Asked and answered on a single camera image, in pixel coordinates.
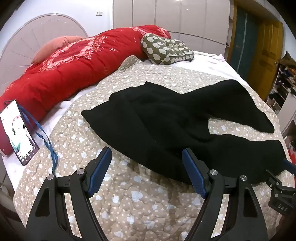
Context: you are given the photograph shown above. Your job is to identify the yellow wooden door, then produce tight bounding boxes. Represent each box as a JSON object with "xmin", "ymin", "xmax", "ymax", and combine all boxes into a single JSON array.
[{"xmin": 255, "ymin": 17, "xmax": 284, "ymax": 101}]

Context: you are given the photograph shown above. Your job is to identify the smartphone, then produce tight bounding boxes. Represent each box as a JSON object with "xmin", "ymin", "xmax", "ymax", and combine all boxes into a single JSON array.
[{"xmin": 0, "ymin": 100, "xmax": 40, "ymax": 166}]

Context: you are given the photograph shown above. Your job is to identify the red floral quilt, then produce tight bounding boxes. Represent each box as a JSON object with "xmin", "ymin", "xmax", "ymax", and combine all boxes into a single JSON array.
[{"xmin": 0, "ymin": 25, "xmax": 172, "ymax": 156}]

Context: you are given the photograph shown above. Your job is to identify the pink pillow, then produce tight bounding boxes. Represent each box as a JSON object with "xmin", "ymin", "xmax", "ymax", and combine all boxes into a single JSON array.
[{"xmin": 31, "ymin": 36, "xmax": 85, "ymax": 64}]

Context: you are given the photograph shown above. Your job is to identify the white round headboard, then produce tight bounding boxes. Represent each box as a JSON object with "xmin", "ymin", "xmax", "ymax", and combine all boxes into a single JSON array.
[{"xmin": 0, "ymin": 13, "xmax": 88, "ymax": 80}]

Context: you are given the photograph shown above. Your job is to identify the dark green door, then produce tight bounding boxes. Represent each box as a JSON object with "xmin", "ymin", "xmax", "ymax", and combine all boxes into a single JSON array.
[{"xmin": 230, "ymin": 6, "xmax": 258, "ymax": 80}]

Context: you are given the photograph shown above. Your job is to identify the black pants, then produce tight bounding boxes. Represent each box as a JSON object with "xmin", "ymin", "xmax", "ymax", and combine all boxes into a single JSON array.
[{"xmin": 81, "ymin": 79, "xmax": 292, "ymax": 186}]

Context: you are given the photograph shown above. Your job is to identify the cluttered shelf rack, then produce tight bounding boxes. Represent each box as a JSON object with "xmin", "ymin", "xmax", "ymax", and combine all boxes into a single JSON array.
[{"xmin": 266, "ymin": 51, "xmax": 296, "ymax": 112}]

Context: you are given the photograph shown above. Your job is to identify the white wardrobe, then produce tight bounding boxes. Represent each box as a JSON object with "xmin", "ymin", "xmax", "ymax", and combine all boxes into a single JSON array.
[{"xmin": 112, "ymin": 0, "xmax": 230, "ymax": 45}]

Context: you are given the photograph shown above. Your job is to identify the beige quilted spotted blanket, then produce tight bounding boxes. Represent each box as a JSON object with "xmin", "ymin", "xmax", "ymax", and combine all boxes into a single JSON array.
[{"xmin": 13, "ymin": 56, "xmax": 286, "ymax": 241}]

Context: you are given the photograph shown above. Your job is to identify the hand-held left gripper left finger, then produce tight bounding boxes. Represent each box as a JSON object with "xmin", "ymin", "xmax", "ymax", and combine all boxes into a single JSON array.
[{"xmin": 25, "ymin": 146, "xmax": 113, "ymax": 241}]

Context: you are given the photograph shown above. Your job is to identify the green patterned pillow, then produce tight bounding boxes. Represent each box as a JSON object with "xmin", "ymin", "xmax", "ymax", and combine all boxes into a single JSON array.
[{"xmin": 141, "ymin": 34, "xmax": 195, "ymax": 66}]

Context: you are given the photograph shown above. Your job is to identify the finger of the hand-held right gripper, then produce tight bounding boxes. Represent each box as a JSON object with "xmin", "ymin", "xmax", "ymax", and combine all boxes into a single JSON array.
[
  {"xmin": 265, "ymin": 170, "xmax": 286, "ymax": 186},
  {"xmin": 282, "ymin": 159, "xmax": 296, "ymax": 173}
]

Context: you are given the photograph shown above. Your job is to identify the white bed sheet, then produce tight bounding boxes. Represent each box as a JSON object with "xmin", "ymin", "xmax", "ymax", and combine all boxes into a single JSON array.
[{"xmin": 0, "ymin": 50, "xmax": 269, "ymax": 193}]

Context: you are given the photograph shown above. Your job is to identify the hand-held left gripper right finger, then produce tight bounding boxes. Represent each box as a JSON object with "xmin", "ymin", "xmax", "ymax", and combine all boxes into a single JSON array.
[{"xmin": 181, "ymin": 148, "xmax": 270, "ymax": 241}]

